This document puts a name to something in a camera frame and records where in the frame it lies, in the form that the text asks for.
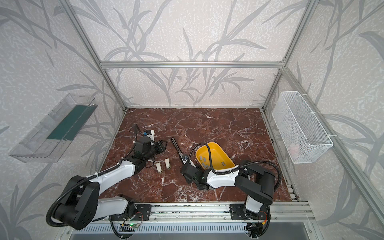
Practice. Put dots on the yellow plastic tray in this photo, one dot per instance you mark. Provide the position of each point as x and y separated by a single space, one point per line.
218 156

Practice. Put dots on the green circuit board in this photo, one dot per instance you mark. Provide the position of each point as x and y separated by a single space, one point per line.
129 227

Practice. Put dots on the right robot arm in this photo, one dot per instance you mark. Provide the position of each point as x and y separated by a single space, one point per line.
258 180

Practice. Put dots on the clear plastic wall shelf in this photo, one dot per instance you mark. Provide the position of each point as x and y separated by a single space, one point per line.
47 142

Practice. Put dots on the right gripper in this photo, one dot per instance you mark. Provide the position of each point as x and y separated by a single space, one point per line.
184 160

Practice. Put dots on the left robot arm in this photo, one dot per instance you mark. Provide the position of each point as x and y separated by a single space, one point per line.
79 204

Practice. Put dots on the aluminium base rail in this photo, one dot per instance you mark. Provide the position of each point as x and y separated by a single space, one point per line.
177 218

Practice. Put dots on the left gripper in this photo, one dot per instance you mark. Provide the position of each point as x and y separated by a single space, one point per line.
157 147

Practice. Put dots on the white wire basket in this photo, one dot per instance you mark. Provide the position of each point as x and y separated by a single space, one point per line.
303 135

